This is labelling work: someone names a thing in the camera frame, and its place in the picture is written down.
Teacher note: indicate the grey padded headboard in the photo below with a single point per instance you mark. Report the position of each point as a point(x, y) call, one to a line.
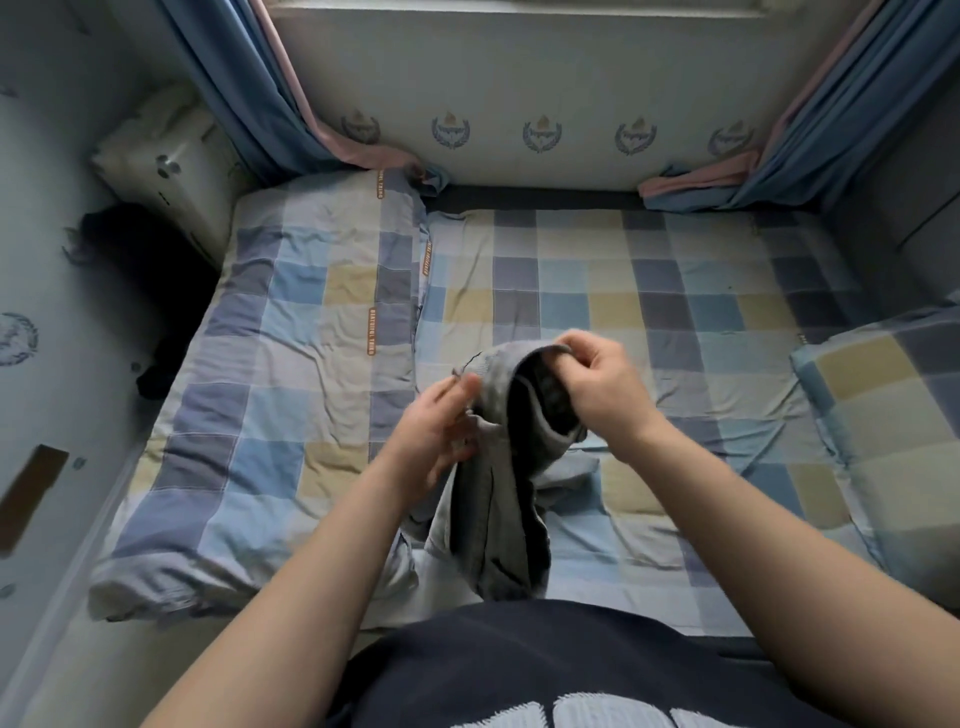
point(915, 210)

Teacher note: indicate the person's dark shirt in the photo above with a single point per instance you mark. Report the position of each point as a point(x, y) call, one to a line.
point(585, 668)

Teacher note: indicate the bed with plaid sheet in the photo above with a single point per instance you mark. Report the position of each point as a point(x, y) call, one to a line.
point(690, 285)

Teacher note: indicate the blue curtain with pink lining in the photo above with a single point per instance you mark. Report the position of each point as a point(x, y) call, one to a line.
point(225, 68)
point(855, 113)

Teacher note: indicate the brown cardboard piece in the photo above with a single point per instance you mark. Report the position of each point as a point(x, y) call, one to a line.
point(30, 498)

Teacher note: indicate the white framed window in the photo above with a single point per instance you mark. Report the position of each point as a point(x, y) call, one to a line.
point(525, 8)

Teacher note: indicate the person's left forearm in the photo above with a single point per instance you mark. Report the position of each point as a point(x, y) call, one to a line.
point(285, 615)

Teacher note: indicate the grey denim jeans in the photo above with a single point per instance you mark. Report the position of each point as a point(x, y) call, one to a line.
point(503, 495)

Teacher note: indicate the plaid quilt with orange tags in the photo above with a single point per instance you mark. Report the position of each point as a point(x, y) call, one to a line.
point(270, 375)

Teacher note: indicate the plaid pillow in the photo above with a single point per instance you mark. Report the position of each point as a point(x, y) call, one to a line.
point(893, 435)

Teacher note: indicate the person's right forearm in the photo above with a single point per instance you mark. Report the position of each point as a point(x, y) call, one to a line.
point(795, 585)

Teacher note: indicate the person's left hand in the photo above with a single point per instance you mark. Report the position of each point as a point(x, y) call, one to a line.
point(428, 443)

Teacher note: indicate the person's right hand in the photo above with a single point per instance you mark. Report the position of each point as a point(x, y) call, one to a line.
point(608, 390)

